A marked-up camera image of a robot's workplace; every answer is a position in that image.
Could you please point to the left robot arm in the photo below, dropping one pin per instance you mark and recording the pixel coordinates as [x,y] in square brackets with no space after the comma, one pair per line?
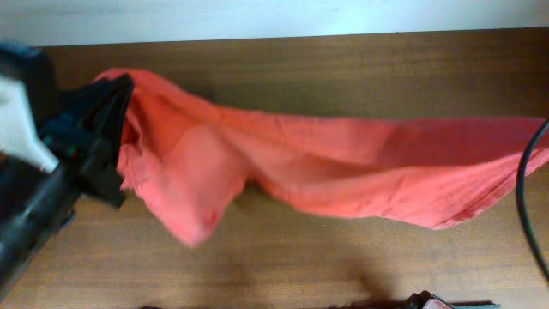
[35,206]

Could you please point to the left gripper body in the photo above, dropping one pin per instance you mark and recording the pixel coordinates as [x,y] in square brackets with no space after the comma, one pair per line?
[99,148]

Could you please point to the red printed t-shirt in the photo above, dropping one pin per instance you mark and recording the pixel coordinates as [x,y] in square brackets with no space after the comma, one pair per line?
[187,159]

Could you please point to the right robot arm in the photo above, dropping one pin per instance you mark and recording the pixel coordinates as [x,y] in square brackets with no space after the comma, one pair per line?
[427,300]

